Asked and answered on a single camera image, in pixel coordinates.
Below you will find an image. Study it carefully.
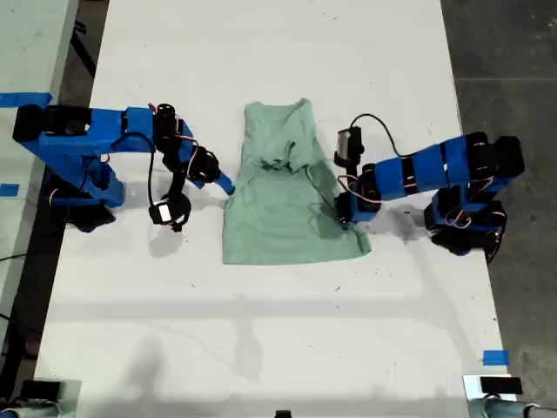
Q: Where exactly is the pale green T-shirt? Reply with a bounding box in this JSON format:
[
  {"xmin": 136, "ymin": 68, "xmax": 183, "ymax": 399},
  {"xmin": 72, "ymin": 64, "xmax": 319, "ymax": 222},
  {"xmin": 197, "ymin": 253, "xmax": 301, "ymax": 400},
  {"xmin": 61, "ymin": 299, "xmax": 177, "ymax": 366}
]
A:
[{"xmin": 221, "ymin": 98, "xmax": 373, "ymax": 266}]

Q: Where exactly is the black stand leg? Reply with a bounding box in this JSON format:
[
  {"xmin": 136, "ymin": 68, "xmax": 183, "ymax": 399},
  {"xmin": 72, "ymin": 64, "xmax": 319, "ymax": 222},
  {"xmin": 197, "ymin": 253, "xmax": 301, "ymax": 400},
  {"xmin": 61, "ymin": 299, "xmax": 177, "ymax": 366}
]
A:
[{"xmin": 71, "ymin": 19, "xmax": 97, "ymax": 76}]

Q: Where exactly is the long blue tape strip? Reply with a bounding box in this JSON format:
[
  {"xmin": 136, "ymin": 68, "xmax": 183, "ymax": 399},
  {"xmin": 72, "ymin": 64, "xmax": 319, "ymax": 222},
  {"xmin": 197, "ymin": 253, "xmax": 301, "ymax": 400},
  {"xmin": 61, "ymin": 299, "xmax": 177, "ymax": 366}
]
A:
[{"xmin": 0, "ymin": 92, "xmax": 54, "ymax": 109}]

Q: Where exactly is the pale side table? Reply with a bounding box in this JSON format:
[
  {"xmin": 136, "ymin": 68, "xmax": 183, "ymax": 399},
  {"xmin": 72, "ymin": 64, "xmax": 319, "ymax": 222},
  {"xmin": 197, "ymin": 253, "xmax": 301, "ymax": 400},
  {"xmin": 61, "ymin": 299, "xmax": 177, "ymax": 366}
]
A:
[{"xmin": 0, "ymin": 0, "xmax": 80, "ymax": 345}]

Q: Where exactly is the blue tape rectangle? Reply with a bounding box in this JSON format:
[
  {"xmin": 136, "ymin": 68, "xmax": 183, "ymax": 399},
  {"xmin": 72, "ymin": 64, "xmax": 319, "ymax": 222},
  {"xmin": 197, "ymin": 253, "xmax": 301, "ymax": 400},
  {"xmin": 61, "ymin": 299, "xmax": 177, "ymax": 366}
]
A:
[{"xmin": 482, "ymin": 349, "xmax": 510, "ymax": 367}]

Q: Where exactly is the white metal plate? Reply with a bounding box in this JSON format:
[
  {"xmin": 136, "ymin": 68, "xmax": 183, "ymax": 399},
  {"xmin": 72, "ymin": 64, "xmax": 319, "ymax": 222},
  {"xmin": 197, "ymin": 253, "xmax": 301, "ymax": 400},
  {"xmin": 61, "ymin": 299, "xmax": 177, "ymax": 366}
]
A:
[{"xmin": 462, "ymin": 374, "xmax": 519, "ymax": 402}]

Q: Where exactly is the small black box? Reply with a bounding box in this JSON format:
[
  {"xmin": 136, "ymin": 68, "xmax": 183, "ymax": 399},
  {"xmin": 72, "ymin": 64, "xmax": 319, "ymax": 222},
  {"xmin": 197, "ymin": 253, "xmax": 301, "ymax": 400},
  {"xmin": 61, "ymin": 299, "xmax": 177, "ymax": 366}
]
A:
[
  {"xmin": 20, "ymin": 380, "xmax": 62, "ymax": 400},
  {"xmin": 480, "ymin": 376, "xmax": 523, "ymax": 395}
]

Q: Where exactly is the black camera cable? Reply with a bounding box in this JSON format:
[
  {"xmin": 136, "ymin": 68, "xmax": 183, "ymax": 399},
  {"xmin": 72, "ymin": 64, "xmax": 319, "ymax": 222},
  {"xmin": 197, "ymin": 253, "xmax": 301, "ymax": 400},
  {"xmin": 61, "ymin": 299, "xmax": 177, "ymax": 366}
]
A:
[
  {"xmin": 350, "ymin": 113, "xmax": 413, "ymax": 158},
  {"xmin": 82, "ymin": 131, "xmax": 157, "ymax": 209}
]

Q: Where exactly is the black camera box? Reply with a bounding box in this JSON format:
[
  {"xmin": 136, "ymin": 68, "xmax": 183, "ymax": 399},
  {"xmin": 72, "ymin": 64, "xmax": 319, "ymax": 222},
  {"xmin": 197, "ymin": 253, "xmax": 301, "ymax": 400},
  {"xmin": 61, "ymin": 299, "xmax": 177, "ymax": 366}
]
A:
[
  {"xmin": 148, "ymin": 193, "xmax": 191, "ymax": 233},
  {"xmin": 333, "ymin": 125, "xmax": 366, "ymax": 169}
]

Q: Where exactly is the black base cable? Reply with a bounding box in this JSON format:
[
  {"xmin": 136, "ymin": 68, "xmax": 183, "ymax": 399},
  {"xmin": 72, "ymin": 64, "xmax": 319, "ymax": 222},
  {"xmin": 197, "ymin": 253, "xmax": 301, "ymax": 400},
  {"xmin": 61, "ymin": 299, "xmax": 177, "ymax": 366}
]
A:
[{"xmin": 486, "ymin": 212, "xmax": 508, "ymax": 266}]

